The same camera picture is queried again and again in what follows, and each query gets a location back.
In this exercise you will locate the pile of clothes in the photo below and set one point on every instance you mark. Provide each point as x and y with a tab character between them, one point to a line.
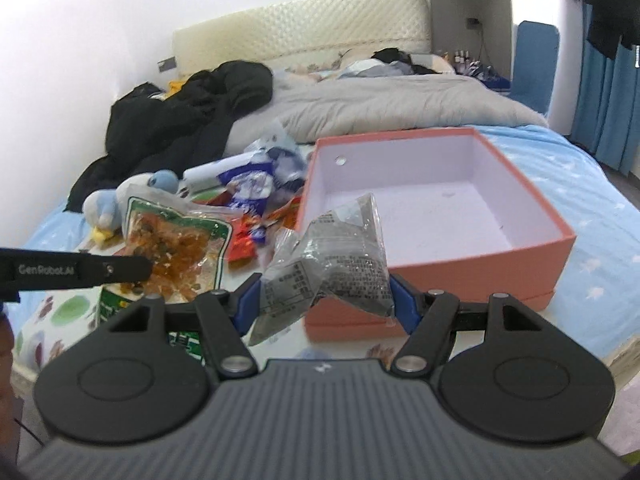
395	60

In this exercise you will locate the blue white plastic bag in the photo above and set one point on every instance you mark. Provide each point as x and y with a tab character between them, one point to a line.
255	185

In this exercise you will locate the cream quilted headboard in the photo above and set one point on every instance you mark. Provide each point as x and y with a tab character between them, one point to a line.
300	25

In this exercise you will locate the grey blanket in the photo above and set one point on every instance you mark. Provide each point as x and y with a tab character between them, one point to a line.
380	102

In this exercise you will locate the pink cardboard box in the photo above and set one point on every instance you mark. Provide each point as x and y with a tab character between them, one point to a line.
530	260

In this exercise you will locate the blue white plush penguin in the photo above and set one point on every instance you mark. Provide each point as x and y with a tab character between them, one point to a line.
107	205

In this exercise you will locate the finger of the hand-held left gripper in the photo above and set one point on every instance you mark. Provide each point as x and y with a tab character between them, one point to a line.
100	270

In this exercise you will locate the dark hanging clothes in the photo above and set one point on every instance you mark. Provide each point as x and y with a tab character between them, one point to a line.
605	20

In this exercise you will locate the wall socket with charger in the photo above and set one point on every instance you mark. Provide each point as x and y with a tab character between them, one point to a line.
472	22

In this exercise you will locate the black jacket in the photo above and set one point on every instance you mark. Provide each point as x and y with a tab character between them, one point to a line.
190	110

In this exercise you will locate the dark red snack packet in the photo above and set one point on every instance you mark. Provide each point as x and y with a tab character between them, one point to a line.
210	201

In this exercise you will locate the clear plastic bag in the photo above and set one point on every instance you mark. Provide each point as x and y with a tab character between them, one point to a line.
272	135

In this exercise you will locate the green-edged clear snack packet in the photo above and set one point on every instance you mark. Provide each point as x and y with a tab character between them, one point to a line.
175	245

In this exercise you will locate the blue chair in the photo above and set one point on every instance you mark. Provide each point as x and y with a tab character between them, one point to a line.
535	65

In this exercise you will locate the blue bed sheet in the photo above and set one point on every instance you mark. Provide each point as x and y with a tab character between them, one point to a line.
575	200

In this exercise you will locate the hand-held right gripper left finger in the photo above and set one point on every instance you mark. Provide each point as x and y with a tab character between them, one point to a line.
246	302

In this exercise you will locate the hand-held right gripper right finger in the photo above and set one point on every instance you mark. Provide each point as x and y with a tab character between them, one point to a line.
401	305

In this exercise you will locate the blue curtain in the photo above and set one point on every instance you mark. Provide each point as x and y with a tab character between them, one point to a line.
607	110

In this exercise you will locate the white tube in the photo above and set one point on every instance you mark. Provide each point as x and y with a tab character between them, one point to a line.
210	172

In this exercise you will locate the grey clear snack packet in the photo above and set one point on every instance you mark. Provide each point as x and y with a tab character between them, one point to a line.
330	255

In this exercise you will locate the small bottles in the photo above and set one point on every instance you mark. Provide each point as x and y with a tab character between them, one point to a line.
465	62

